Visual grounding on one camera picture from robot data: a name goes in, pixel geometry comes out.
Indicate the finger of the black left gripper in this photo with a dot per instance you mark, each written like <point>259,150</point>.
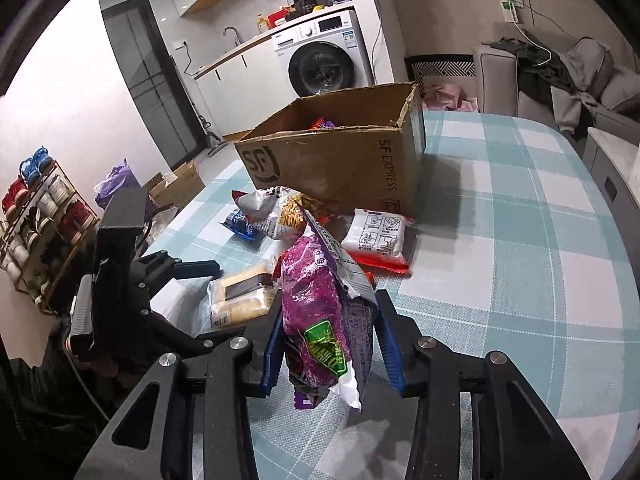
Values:
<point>196,269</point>

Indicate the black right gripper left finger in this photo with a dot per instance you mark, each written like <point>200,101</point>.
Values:
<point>188,412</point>

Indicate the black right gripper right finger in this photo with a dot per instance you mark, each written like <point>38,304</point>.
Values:
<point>514,435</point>

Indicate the purple snack bag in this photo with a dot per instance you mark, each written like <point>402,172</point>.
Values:
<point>328,312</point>

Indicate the red snack bag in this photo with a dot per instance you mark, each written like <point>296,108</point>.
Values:
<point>322,124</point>

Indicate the clear cracker packet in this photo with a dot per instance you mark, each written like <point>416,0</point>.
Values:
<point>238,298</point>

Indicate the white orange snack bag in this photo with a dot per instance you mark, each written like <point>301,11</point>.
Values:
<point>277,213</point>

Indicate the shoe rack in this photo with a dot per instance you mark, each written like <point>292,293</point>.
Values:
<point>46,231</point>

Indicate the purple tote bag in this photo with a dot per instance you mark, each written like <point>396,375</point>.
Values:
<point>121,176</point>

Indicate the white red noodle packet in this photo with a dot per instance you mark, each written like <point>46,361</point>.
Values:
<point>377,239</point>

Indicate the white kitchen cabinet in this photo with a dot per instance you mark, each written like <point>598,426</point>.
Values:
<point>245,90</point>

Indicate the teal checkered tablecloth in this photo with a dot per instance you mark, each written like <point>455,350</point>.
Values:
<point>516,251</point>

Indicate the brown cardboard box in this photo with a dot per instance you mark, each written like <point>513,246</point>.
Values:
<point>372,158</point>

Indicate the white washing machine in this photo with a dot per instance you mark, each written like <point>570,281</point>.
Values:
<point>323,54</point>

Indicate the pink cloth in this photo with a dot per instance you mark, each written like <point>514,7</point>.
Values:
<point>449,98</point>

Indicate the white side table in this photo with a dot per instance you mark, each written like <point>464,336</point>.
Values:
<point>614,165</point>

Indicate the black patterned basket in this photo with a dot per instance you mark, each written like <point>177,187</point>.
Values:
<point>434,70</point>

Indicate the grey sofa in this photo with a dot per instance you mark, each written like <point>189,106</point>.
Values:
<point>625,127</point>

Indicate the dark clothes pile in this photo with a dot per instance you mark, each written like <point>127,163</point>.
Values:
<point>557,89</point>

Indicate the grey pillow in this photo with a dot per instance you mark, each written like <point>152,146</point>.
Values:
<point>622,92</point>

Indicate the white wall socket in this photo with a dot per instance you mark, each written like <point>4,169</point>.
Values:
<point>510,10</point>

